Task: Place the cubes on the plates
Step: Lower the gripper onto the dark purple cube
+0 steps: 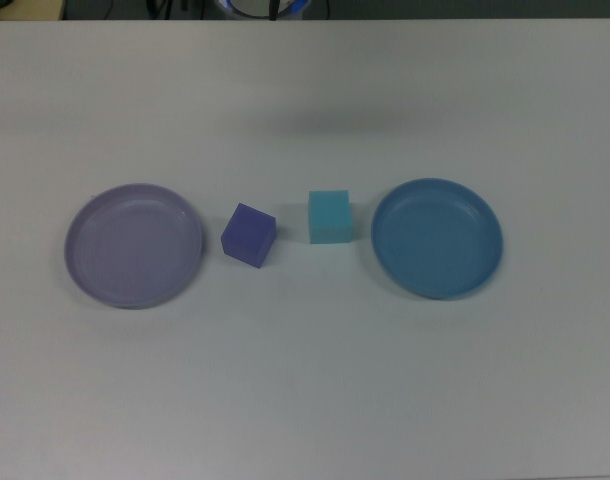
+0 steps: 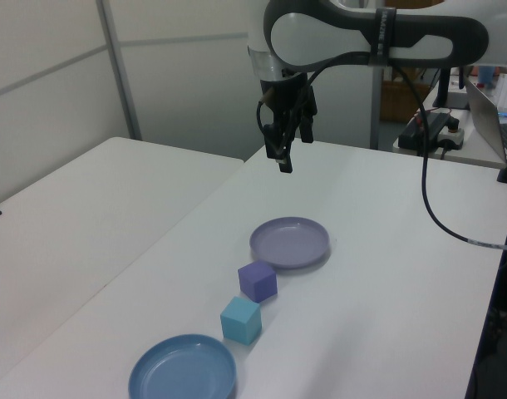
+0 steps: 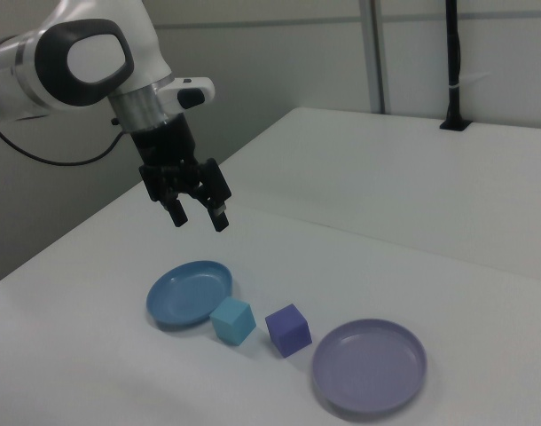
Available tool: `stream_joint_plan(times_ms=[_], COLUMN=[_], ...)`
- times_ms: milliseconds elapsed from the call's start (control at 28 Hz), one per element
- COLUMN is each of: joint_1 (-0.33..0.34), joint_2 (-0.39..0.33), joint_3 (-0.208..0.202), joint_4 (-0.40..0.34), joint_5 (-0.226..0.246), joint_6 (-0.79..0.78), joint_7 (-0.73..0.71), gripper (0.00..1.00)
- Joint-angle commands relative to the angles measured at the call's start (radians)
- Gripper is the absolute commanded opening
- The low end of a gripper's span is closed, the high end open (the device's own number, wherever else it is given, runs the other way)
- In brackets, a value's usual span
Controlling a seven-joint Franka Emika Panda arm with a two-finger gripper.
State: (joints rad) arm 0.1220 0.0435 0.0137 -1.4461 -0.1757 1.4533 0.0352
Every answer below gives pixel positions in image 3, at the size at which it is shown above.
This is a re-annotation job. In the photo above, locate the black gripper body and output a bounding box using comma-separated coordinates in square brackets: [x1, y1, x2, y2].
[129, 114, 201, 173]

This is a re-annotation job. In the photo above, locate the teal cube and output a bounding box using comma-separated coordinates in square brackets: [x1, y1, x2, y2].
[208, 297, 257, 348]

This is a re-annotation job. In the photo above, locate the purple cube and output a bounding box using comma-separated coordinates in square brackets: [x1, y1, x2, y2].
[264, 303, 313, 359]

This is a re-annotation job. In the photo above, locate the blue plate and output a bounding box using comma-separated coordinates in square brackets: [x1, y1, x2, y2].
[145, 259, 234, 332]

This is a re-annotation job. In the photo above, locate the purple plate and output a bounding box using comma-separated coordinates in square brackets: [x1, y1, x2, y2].
[311, 318, 428, 413]

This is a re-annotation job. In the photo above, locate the black clamped pole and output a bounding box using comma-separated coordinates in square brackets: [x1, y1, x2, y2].
[438, 0, 472, 132]

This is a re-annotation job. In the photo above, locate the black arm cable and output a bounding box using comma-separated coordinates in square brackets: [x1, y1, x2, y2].
[0, 115, 123, 166]

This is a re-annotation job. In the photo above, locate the grey partition post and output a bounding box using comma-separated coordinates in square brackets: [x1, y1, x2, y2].
[358, 0, 394, 114]

